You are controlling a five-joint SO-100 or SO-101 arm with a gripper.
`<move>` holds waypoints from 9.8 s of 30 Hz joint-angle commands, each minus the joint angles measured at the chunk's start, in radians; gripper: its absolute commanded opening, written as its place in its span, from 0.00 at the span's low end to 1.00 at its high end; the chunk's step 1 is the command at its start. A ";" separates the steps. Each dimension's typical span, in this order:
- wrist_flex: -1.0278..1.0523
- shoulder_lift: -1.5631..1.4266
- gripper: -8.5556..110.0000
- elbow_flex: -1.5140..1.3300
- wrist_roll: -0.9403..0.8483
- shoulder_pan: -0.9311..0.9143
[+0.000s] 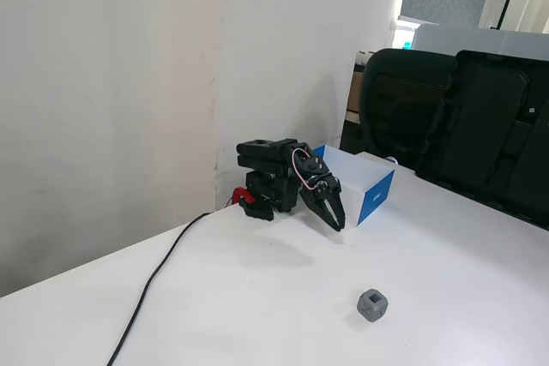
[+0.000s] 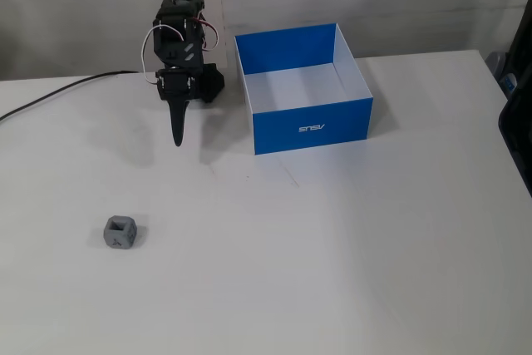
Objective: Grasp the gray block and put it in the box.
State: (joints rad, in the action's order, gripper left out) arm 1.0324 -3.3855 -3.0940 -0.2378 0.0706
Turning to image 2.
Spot black power cable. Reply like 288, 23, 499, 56
0, 71, 140, 122

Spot gray block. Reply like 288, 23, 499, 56
101, 214, 138, 251

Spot white red servo wire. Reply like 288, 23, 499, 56
140, 23, 186, 84
192, 12, 222, 52

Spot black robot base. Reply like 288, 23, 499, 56
198, 62, 226, 105

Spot gray bin with blue label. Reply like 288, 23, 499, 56
485, 50, 518, 101

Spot blue and white cardboard box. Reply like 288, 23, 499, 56
233, 22, 374, 156

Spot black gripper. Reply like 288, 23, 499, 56
155, 67, 197, 148

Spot black plastic case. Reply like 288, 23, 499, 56
497, 0, 532, 200

